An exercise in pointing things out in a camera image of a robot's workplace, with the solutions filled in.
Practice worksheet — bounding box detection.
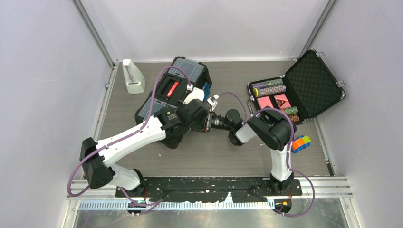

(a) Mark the white metronome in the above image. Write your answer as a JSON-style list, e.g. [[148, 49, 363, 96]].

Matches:
[[122, 59, 145, 94]]

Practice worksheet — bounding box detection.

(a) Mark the poker chip row top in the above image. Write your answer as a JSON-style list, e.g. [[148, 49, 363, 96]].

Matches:
[[251, 78, 283, 89]]

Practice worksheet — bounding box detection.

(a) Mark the red card deck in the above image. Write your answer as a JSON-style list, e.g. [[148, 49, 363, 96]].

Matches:
[[274, 94, 291, 109]]

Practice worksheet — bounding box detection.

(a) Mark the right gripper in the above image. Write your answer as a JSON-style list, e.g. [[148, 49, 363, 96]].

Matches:
[[192, 109, 233, 133]]

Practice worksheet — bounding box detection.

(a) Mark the poker chip row orange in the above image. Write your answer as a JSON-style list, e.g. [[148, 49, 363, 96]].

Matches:
[[288, 114, 300, 123]]

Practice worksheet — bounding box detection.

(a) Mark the blue orange small object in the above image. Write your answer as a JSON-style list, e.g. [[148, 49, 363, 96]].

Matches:
[[291, 135, 311, 153]]

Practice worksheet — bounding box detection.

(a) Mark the black plastic toolbox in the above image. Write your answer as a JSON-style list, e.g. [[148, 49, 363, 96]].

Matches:
[[134, 57, 212, 149]]

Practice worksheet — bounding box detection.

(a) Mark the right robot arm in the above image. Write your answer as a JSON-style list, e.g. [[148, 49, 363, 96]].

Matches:
[[204, 108, 296, 195]]

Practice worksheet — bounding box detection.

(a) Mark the black aluminium poker chip case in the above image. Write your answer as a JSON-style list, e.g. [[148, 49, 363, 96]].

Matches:
[[247, 49, 346, 125]]

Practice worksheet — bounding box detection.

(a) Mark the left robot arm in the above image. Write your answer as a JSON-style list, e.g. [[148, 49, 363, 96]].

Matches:
[[79, 99, 210, 197]]

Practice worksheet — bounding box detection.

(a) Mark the poker chip row green red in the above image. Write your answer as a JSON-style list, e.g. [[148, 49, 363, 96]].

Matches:
[[282, 106, 298, 115]]

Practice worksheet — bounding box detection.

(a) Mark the pink card deck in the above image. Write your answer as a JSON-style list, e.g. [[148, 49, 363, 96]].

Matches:
[[257, 96, 274, 109]]

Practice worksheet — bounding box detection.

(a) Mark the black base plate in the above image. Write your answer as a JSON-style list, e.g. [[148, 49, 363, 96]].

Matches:
[[127, 177, 302, 203]]

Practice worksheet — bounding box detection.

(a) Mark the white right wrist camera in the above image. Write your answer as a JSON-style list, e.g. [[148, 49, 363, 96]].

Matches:
[[207, 95, 219, 112]]

